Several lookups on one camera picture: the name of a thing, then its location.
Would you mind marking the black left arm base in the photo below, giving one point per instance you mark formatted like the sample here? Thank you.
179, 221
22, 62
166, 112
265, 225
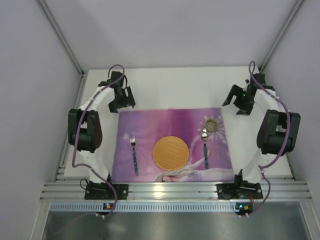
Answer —
102, 191

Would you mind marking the aluminium frame post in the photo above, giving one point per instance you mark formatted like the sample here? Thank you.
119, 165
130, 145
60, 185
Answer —
59, 34
284, 27

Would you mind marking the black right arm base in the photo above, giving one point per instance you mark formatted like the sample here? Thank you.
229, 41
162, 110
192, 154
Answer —
240, 189

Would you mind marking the round wooden plate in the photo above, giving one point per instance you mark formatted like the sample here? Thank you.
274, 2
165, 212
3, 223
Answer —
170, 153

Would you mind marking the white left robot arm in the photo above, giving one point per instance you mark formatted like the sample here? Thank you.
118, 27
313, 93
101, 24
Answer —
85, 124

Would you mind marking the spoon with teal handle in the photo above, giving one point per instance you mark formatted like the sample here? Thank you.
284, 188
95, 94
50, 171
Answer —
204, 136

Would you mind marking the white slotted cable duct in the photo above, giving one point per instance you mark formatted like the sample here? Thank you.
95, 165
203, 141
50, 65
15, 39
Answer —
148, 207

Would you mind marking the small grey cup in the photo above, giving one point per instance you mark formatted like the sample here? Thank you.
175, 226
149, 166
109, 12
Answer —
211, 125

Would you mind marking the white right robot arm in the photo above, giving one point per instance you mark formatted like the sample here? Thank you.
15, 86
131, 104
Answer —
268, 129

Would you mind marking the left aluminium frame post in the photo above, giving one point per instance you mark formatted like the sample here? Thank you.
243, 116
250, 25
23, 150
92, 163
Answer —
59, 34

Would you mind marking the aluminium mounting rail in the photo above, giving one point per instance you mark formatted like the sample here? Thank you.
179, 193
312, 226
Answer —
281, 190

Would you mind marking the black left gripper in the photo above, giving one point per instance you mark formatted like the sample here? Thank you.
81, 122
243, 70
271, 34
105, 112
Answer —
122, 100

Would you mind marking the right aluminium frame post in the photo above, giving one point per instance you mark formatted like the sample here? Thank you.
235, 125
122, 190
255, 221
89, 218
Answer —
284, 27

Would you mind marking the purple Frozen placemat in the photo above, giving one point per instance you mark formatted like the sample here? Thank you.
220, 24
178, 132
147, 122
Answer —
149, 126

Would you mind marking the fork with teal handle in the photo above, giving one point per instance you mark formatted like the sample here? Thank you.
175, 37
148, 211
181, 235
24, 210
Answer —
133, 146

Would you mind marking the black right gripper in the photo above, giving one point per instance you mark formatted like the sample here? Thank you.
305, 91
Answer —
240, 99

